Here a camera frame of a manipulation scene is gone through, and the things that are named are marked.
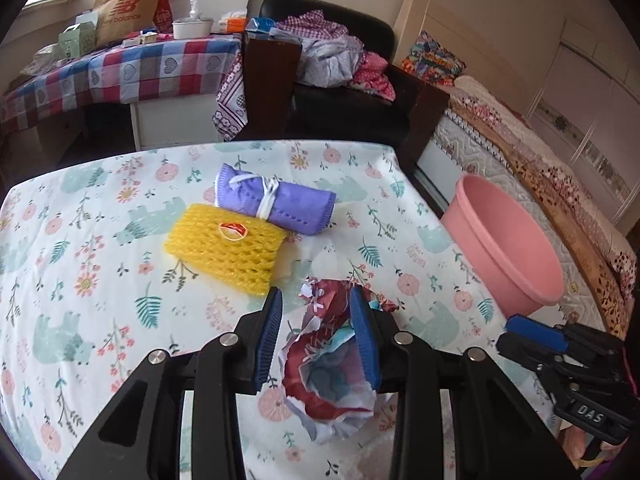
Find bed with floral cover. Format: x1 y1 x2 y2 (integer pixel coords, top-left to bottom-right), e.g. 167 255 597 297
415 75 640 341

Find white bowl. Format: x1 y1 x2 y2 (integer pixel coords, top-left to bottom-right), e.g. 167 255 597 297
171 16 215 40

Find grey white garment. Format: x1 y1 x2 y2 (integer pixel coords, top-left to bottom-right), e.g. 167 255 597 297
299 35 364 89

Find checkered tablecloth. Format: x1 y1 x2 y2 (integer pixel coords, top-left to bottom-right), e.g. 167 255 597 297
0 35 246 136

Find orange tissue box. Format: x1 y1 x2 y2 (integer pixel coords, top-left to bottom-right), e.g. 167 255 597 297
216 10 248 35

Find yellow foam net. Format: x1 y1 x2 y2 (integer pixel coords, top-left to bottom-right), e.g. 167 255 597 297
164 203 290 296

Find purple patterned cloth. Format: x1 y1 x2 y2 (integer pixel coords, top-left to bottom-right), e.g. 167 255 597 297
212 50 249 142

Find cream wardrobe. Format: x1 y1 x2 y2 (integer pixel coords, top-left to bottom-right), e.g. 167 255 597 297
520 15 640 233

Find cream headboard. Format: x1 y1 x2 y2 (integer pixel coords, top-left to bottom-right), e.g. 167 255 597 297
392 0 566 106

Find black armchair wooden arms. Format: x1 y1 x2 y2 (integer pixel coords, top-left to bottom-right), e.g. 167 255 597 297
235 0 451 171

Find colourful patterned pillow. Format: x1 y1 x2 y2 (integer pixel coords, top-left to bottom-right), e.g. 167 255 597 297
402 30 467 86

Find clear plastic bag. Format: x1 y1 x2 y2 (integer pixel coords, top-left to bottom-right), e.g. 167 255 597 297
22 42 63 73

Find pink plastic bin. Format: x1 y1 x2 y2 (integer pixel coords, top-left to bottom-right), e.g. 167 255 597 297
440 174 566 318

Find small red packet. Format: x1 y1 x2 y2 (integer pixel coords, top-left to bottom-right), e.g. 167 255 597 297
152 0 173 33

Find rolled purple cloth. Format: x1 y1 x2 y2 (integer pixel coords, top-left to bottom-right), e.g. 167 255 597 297
214 162 337 236

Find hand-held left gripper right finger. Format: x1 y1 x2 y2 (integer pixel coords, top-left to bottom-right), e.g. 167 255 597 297
349 285 576 480

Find red checkered garment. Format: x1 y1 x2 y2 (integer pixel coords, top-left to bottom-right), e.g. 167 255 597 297
276 10 347 42

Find green cardboard box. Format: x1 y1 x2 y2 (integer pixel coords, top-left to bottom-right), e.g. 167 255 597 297
58 12 99 59

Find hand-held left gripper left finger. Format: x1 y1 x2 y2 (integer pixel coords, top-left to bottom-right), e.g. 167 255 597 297
57 286 284 480

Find brown paper bag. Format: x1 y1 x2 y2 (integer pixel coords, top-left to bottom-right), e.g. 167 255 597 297
92 0 166 48

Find pink dotted garment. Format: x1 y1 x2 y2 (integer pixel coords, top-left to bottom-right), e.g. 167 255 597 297
351 50 397 102

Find red white paper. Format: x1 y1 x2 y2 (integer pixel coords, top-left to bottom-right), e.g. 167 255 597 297
277 276 401 443

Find floral tablecloth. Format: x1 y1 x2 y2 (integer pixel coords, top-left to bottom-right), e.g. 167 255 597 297
0 139 556 480

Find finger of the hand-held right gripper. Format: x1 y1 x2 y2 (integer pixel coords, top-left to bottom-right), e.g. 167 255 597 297
496 332 567 380
505 313 587 357

